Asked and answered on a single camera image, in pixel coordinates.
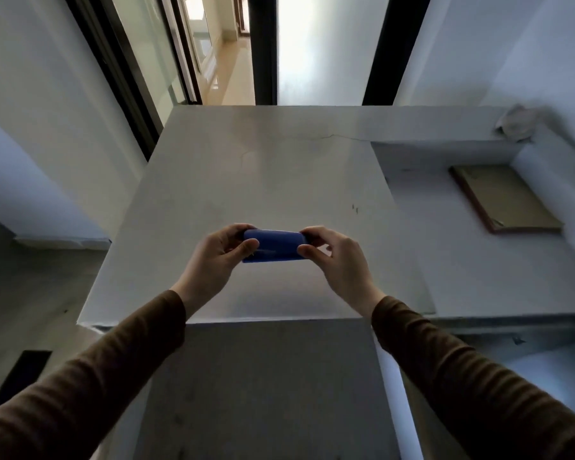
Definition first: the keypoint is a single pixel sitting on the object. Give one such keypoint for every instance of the person's right hand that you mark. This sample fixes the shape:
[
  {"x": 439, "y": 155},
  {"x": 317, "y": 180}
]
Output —
[{"x": 345, "y": 270}]

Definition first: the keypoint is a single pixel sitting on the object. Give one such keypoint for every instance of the person's left hand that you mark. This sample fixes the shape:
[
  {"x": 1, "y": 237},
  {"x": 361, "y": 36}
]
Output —
[{"x": 209, "y": 268}]

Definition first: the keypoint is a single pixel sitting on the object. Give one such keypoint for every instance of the person's right thumb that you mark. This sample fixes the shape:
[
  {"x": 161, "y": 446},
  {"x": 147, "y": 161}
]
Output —
[{"x": 310, "y": 254}]

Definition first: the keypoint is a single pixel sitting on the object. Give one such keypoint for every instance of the person's left thumb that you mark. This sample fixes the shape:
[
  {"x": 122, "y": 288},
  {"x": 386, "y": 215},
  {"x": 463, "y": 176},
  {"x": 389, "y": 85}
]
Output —
[{"x": 247, "y": 249}]

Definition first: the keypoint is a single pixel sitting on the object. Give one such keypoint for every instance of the blue oblong case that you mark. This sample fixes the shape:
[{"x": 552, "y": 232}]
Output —
[{"x": 274, "y": 245}]

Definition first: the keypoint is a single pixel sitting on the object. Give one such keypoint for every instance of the person's right forearm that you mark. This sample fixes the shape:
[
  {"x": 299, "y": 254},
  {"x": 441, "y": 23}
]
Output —
[{"x": 474, "y": 383}]

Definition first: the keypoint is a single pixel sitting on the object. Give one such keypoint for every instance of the person's left forearm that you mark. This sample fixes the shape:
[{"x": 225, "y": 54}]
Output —
[{"x": 79, "y": 385}]

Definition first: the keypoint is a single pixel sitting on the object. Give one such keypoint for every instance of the brown flat board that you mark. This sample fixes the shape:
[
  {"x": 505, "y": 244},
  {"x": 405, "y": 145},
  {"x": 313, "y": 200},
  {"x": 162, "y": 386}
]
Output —
[{"x": 504, "y": 198}]

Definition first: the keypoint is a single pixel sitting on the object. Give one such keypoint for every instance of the crumpled white paper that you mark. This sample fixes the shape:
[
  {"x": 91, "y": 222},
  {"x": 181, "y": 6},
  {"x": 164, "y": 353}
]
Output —
[{"x": 518, "y": 122}]

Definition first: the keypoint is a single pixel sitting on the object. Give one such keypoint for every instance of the black floor mat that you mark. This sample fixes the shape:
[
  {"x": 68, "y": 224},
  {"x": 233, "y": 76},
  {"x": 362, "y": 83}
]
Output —
[{"x": 20, "y": 376}]

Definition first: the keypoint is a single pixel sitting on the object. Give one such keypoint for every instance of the black door frame post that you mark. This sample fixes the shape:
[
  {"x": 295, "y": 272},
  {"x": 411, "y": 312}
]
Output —
[{"x": 262, "y": 47}]

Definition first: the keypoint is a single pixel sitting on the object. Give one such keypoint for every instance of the dark sliding door frame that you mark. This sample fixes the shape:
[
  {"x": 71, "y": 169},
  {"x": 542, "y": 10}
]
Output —
[{"x": 124, "y": 66}]

